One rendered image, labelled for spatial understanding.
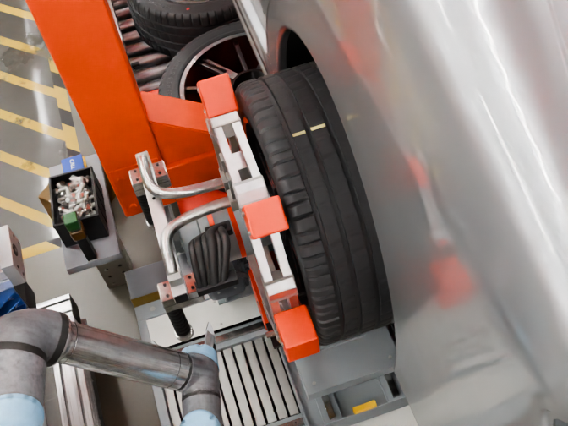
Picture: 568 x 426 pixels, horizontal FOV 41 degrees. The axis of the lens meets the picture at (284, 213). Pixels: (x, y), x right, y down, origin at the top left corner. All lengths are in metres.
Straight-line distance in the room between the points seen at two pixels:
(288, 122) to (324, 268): 0.31
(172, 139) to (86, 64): 0.37
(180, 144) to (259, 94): 0.56
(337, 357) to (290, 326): 0.70
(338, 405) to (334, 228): 0.93
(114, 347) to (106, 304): 1.43
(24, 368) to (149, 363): 0.26
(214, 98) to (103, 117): 0.37
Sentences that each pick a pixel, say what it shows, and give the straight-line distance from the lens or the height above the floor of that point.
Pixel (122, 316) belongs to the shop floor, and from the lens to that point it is 2.80.
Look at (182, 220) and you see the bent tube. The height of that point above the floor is 1.01.
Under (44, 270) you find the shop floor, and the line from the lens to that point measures 3.01.
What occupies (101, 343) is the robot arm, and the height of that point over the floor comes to 1.16.
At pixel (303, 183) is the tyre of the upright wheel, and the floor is 1.14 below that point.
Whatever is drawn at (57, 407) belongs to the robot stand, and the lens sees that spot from 2.48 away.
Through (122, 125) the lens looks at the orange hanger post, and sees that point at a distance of 2.08.
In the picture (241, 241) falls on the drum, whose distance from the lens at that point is 1.78.
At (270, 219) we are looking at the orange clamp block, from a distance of 1.49.
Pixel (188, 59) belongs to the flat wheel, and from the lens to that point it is 2.80.
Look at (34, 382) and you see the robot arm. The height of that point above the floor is 1.26.
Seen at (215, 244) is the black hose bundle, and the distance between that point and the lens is 1.60.
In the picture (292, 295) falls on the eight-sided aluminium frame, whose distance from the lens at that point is 1.63.
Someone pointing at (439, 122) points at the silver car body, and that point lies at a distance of 0.97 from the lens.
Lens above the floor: 2.35
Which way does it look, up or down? 54 degrees down
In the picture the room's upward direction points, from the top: 10 degrees counter-clockwise
